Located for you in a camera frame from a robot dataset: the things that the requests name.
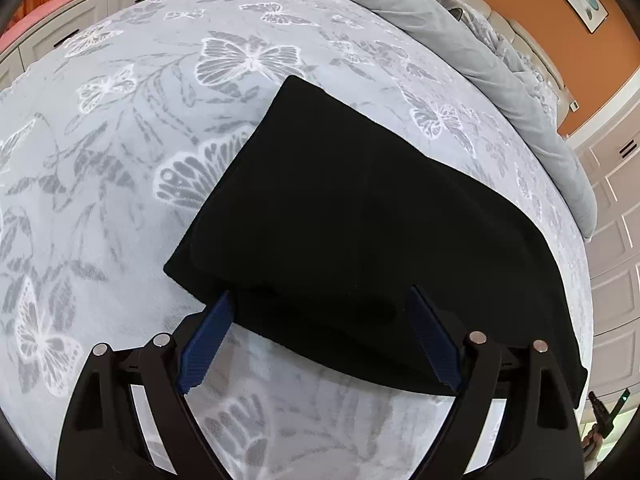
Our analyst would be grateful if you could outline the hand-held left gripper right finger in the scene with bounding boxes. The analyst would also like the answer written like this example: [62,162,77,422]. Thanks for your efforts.
[410,285,586,480]

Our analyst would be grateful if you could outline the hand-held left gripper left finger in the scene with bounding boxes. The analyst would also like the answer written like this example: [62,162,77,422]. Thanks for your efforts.
[56,290,236,480]

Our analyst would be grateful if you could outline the black pants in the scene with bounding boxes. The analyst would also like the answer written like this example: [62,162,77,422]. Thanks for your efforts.
[163,75,588,410]

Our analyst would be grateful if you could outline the person's right hand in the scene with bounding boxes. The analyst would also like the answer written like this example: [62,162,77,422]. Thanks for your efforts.
[580,430,604,471]

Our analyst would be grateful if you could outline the butterfly printed blanket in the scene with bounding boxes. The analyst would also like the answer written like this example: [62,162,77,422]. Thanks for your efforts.
[0,0,596,480]

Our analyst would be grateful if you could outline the white panelled wardrobe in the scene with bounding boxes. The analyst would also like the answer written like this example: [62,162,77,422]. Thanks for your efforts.
[570,105,640,411]

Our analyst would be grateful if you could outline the grey duvet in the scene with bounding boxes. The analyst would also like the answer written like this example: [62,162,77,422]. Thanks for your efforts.
[235,0,598,241]

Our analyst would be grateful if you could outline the printed grey pillow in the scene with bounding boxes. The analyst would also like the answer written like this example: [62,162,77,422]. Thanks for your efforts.
[460,7,557,106]

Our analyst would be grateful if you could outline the beige padded headboard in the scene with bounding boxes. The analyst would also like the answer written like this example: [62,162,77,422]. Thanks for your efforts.
[420,0,573,126]

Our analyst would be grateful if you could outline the white panelled bench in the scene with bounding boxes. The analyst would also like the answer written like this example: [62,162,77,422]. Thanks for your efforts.
[0,0,251,92]

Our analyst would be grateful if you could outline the pink mat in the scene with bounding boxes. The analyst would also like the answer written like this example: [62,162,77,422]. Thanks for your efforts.
[0,0,166,56]

